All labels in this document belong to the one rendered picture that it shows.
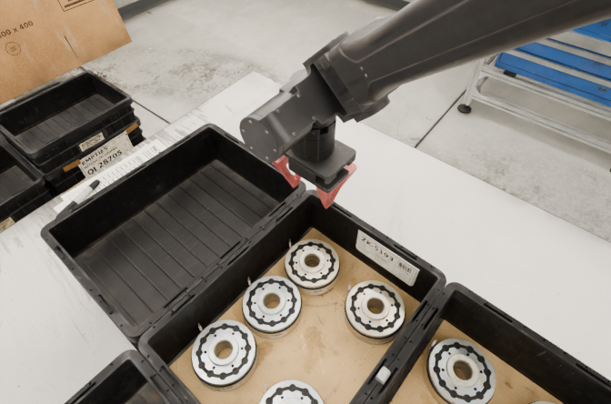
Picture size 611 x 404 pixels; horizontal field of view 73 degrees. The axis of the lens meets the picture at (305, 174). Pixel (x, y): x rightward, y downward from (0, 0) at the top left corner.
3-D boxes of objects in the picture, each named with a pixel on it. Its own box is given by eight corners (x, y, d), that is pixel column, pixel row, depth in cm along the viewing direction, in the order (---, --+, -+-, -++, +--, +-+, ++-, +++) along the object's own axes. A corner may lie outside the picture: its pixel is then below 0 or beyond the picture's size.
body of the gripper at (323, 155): (327, 188, 52) (330, 146, 47) (269, 152, 57) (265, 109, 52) (356, 161, 56) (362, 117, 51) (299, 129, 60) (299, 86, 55)
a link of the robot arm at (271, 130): (397, 95, 44) (352, 25, 42) (335, 156, 37) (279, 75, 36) (330, 128, 53) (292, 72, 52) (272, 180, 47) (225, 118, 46)
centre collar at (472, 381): (457, 348, 66) (458, 347, 66) (485, 372, 64) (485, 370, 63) (438, 369, 64) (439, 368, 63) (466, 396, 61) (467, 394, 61)
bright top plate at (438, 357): (452, 327, 69) (453, 325, 68) (507, 374, 64) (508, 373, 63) (415, 369, 64) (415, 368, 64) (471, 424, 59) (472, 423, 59)
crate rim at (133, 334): (211, 128, 95) (209, 120, 94) (310, 193, 82) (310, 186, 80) (42, 238, 75) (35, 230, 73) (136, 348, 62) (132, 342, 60)
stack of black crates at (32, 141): (124, 148, 201) (88, 68, 168) (164, 177, 188) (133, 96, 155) (45, 198, 179) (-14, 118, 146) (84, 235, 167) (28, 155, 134)
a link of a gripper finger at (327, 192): (325, 227, 58) (328, 183, 51) (287, 202, 61) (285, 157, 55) (354, 199, 62) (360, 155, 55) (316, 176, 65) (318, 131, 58)
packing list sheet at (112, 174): (153, 136, 124) (152, 136, 124) (205, 172, 114) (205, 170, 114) (48, 204, 106) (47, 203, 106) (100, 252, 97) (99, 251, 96)
